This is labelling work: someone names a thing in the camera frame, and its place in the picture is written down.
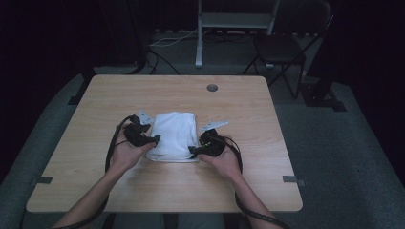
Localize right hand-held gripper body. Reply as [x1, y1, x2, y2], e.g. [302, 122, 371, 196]
[199, 119, 229, 157]

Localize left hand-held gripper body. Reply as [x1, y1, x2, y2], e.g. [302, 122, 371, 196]
[123, 110, 156, 148]

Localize white printed tank top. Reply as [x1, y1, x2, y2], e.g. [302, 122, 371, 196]
[145, 111, 200, 163]

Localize person's right hand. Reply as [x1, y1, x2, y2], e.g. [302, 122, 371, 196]
[199, 136, 243, 182]

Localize person's left hand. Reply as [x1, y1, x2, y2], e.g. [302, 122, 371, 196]
[109, 130, 157, 175]

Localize person's right leg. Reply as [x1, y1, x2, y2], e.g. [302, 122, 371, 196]
[176, 212, 226, 229]

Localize person's leg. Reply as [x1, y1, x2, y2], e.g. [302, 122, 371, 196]
[176, 212, 226, 229]
[113, 212, 165, 229]

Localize person's left leg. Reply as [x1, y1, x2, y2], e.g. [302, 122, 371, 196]
[113, 212, 165, 229]

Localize black folding chair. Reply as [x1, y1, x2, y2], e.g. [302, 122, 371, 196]
[242, 0, 333, 99]

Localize black floor stand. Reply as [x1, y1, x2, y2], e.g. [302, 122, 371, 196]
[300, 0, 348, 113]

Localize grey metal stand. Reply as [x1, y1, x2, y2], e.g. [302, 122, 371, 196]
[195, 0, 281, 69]

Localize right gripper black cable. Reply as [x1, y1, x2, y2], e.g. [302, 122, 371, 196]
[219, 135, 290, 229]

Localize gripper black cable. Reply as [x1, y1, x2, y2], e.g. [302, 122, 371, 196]
[219, 135, 290, 229]
[52, 114, 135, 229]

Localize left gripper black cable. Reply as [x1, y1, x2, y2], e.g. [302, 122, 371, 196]
[52, 114, 135, 229]

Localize grey base plate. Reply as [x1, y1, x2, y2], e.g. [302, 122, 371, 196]
[93, 62, 146, 76]

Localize black floor cable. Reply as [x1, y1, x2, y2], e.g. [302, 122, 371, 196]
[146, 47, 181, 75]

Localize white floor cable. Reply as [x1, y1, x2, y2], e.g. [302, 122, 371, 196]
[149, 28, 211, 48]

